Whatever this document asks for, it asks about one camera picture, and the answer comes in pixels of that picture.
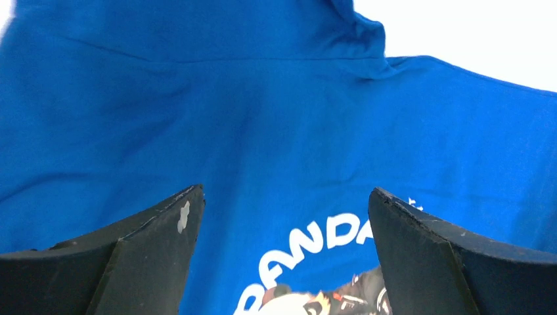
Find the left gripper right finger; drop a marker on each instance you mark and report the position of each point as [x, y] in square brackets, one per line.
[432, 266]

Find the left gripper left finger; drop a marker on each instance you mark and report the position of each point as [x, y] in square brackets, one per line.
[138, 265]

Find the blue printed t-shirt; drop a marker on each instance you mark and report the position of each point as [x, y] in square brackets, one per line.
[288, 112]

